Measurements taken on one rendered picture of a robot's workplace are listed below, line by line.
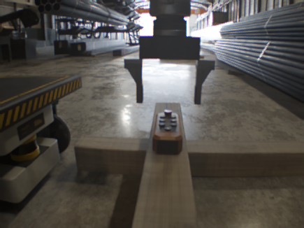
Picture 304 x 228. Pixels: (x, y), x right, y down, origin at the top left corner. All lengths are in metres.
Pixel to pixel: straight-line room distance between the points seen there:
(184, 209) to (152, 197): 0.06
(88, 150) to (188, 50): 0.50
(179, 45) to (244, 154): 0.47
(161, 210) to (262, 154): 0.52
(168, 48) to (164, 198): 0.30
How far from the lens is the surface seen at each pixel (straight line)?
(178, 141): 0.52
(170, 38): 0.48
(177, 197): 0.41
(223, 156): 0.79
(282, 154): 0.86
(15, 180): 0.66
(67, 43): 7.15
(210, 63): 0.50
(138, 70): 0.50
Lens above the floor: 0.46
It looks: 19 degrees down
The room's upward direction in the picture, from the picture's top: straight up
